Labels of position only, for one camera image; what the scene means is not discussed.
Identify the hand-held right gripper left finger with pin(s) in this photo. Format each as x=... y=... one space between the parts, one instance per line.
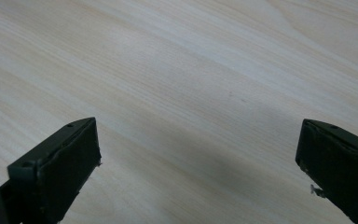
x=65 y=161

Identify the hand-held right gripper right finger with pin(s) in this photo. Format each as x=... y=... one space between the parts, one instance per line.
x=341 y=168

